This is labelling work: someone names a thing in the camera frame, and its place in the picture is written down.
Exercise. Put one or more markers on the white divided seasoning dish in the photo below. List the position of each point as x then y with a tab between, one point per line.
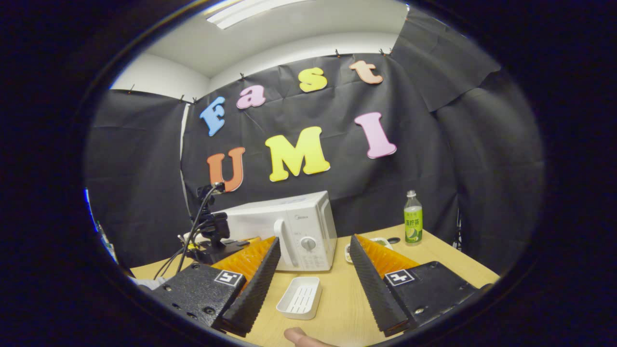
383	241

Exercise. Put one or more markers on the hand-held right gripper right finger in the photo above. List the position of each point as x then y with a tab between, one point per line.
376	294

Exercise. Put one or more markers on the long ceiling light panel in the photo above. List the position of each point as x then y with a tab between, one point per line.
250	10

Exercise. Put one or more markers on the white microwave oven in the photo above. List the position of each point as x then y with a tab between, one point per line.
299	221

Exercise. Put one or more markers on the white rectangular plastic tray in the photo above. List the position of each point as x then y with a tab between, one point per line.
300	298

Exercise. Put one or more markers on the green label drink bottle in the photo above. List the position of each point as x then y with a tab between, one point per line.
413	224

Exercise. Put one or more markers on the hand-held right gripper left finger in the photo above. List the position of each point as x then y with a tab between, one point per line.
253	294

